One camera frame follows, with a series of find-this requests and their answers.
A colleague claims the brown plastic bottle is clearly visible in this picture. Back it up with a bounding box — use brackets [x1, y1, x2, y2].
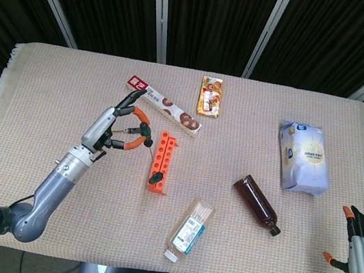
[225, 172, 290, 239]

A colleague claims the yellow snack box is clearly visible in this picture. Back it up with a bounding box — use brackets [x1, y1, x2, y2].
[195, 75, 227, 119]

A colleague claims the clear bottle with blue label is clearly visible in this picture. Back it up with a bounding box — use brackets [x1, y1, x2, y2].
[161, 193, 218, 269]

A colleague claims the blue white tissue pack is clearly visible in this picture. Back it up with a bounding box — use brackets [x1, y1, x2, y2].
[270, 119, 340, 198]

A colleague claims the orange screwdriver holder rack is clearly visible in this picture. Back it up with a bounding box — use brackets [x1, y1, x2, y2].
[144, 128, 183, 198]

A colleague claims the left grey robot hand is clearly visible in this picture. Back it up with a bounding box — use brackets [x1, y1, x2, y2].
[79, 81, 157, 160]

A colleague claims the long white baking paper box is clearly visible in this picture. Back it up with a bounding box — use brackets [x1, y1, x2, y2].
[119, 75, 210, 140]

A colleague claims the beige woven tablecloth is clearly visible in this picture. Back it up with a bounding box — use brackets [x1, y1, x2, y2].
[0, 36, 364, 273]

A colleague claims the green screwdriver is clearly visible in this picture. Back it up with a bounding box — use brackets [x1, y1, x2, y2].
[133, 121, 161, 165]
[148, 170, 166, 187]

